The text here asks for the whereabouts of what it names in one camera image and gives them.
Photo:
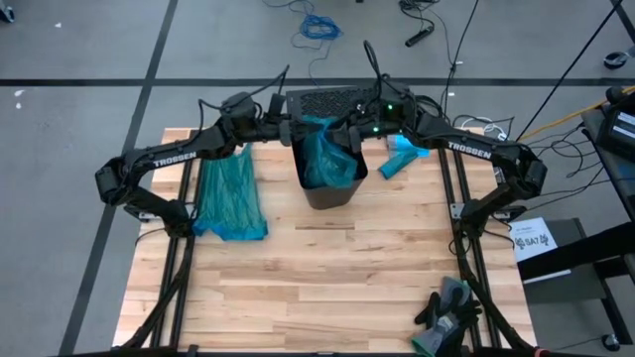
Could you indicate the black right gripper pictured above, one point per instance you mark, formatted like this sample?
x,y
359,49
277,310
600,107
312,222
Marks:
x,y
392,121

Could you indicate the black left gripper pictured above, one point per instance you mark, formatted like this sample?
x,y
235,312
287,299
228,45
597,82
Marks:
x,y
278,126

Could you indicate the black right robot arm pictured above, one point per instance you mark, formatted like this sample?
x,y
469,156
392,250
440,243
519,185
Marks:
x,y
469,150

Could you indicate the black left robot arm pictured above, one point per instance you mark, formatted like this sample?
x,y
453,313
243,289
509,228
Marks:
x,y
173,157

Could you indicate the teal folded bag pack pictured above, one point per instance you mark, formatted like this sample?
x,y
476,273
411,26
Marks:
x,y
397,166

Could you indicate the pale blue bag roll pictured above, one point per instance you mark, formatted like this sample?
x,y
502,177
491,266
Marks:
x,y
409,146

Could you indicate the black plastic trash bin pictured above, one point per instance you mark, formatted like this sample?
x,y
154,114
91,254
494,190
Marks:
x,y
330,198

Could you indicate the black perforated computer tower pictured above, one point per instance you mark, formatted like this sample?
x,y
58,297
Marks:
x,y
322,101

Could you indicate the black power strip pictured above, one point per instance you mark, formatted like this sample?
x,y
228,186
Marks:
x,y
419,36

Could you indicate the white power strip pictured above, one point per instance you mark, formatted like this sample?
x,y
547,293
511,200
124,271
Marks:
x,y
501,135

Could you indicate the white printed paper sheet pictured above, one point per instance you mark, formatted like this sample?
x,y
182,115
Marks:
x,y
533,238

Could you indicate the black equipment cart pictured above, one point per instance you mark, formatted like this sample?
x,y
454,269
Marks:
x,y
610,173

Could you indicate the dark grey side table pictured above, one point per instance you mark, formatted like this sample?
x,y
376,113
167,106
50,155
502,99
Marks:
x,y
565,290

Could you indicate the black monitor device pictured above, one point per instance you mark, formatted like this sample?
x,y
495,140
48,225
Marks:
x,y
620,129

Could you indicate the black caster wheel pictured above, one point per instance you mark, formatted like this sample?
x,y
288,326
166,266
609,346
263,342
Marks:
x,y
617,59
611,342

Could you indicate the dark stand foot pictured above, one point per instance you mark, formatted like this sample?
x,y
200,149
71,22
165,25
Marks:
x,y
5,14

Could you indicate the black aluminium table frame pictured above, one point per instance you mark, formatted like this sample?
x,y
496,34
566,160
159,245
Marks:
x,y
248,355

